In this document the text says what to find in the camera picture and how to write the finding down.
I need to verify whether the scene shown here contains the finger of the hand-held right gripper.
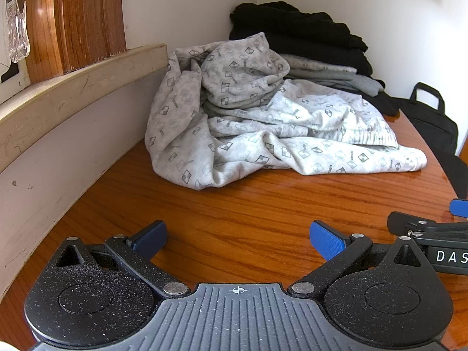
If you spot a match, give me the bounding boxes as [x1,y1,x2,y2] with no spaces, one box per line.
[388,211,438,234]
[450,198,468,218]

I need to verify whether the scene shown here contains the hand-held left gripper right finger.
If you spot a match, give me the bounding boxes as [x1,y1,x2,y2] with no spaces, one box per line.
[287,220,425,298]

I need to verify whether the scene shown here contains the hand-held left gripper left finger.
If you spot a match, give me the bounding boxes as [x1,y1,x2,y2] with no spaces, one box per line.
[53,220,191,298]

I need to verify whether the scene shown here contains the white checker-print pajama garment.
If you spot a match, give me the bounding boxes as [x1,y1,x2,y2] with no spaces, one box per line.
[144,32,428,191]
[281,54,358,75]

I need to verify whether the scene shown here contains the stack of folded clothes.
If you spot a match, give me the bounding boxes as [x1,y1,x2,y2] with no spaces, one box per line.
[340,84,406,117]

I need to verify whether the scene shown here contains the grey folded garment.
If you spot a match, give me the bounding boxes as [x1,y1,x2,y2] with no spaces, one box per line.
[289,69,385,97]

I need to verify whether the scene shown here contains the beige window sill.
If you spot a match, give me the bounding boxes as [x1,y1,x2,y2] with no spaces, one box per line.
[0,43,169,173]

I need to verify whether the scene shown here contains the black folded garment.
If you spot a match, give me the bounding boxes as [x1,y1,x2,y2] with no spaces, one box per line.
[230,2,352,41]
[230,25,374,79]

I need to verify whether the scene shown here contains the black bag with handle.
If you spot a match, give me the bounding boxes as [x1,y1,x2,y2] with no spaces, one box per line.
[398,82,468,200]

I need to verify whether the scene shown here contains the brown wooden window frame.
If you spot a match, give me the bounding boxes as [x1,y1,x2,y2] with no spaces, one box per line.
[22,0,128,83]

